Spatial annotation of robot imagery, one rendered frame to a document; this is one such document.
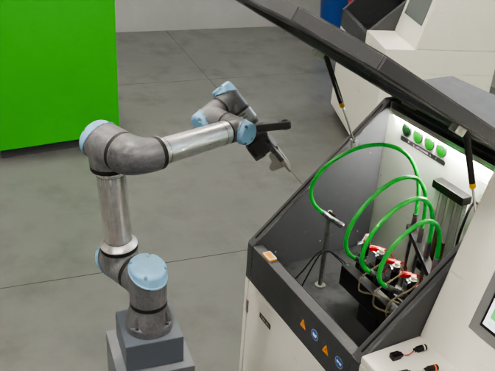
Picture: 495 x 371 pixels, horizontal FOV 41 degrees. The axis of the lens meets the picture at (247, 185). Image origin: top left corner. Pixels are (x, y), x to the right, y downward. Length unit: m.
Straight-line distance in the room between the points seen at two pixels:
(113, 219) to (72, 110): 3.28
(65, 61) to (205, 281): 2.11
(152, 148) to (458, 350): 1.03
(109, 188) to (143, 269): 0.27
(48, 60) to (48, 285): 1.86
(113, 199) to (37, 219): 2.54
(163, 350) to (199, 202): 2.56
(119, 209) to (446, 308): 1.00
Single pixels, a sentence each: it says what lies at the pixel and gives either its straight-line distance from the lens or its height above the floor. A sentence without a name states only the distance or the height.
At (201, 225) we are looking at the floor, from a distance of 4.34.
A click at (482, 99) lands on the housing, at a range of 2.51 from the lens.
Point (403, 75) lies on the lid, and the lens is 1.53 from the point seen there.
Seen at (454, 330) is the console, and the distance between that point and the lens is 2.03.
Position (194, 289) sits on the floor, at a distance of 3.78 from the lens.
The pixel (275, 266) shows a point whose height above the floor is 0.95.
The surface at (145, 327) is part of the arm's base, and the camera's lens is 2.09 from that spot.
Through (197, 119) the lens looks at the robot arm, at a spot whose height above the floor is 1.48.
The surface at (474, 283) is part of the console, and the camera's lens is 1.97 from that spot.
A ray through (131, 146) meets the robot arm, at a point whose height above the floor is 1.53.
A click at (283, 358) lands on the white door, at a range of 2.45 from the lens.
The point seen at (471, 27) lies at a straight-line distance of 5.06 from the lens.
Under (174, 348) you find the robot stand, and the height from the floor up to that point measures 0.86.
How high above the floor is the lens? 2.30
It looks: 28 degrees down
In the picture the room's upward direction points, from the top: 4 degrees clockwise
